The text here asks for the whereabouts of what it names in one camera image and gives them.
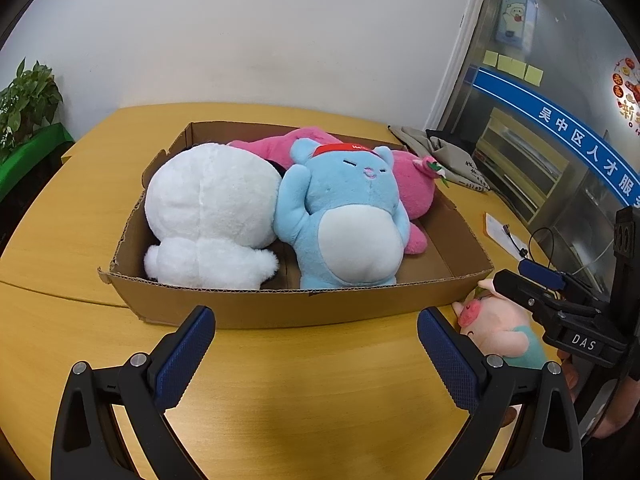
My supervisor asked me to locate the red round window sticker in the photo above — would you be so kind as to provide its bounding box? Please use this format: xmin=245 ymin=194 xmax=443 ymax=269
xmin=612 ymin=56 xmax=640 ymax=128

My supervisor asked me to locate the blue bear plush toy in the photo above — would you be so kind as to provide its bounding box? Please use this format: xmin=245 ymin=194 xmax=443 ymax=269
xmin=272 ymin=137 xmax=413 ymax=291

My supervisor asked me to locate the green potted plant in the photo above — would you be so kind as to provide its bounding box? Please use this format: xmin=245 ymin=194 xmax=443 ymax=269
xmin=0 ymin=58 xmax=65 ymax=161

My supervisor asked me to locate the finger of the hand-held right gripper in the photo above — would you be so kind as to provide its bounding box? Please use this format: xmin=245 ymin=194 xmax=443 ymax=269
xmin=517 ymin=258 xmax=608 ymax=311
xmin=492 ymin=268 xmax=601 ymax=328

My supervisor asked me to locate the brown cardboard box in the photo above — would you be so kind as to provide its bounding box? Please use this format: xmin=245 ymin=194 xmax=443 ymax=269
xmin=97 ymin=121 xmax=496 ymax=330

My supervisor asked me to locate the grey cloth bag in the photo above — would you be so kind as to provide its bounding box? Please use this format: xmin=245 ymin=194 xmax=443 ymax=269
xmin=389 ymin=124 xmax=493 ymax=192

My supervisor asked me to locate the small pink pig plush toy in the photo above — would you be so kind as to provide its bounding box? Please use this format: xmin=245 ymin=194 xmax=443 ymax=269
xmin=452 ymin=280 xmax=548 ymax=368

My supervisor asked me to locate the white panda plush toy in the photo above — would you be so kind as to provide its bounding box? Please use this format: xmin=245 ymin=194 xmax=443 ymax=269
xmin=143 ymin=142 xmax=283 ymax=290

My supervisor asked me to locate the black cable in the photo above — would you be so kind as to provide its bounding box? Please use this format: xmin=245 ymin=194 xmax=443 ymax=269
xmin=501 ymin=224 xmax=557 ymax=266

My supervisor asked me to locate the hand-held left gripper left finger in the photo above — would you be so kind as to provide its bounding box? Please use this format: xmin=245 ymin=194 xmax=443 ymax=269
xmin=50 ymin=305 xmax=217 ymax=480

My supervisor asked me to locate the blue banner strip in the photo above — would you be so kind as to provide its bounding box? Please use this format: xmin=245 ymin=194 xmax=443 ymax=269
xmin=472 ymin=66 xmax=640 ymax=211

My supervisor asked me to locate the blue cartoon poster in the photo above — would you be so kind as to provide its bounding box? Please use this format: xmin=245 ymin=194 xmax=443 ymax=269
xmin=495 ymin=0 xmax=538 ymax=53

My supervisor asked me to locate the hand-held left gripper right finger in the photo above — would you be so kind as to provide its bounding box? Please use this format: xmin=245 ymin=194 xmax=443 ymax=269
xmin=417 ymin=306 xmax=586 ymax=480

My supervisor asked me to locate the person's right hand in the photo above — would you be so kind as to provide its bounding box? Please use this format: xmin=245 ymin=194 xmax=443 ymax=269
xmin=559 ymin=351 xmax=640 ymax=431

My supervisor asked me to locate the green planter box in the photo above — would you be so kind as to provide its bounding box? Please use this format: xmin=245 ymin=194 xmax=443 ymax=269
xmin=0 ymin=124 xmax=76 ymax=181

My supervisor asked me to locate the grey door frame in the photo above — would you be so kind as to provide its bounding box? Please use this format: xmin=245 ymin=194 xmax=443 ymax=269
xmin=425 ymin=0 xmax=506 ymax=131

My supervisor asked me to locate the white paper card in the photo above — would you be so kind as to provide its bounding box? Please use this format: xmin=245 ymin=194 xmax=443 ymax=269
xmin=484 ymin=212 xmax=526 ymax=261

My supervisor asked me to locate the yellowish shelving unit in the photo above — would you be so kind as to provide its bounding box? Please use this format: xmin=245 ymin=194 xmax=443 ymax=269
xmin=472 ymin=107 xmax=573 ymax=221

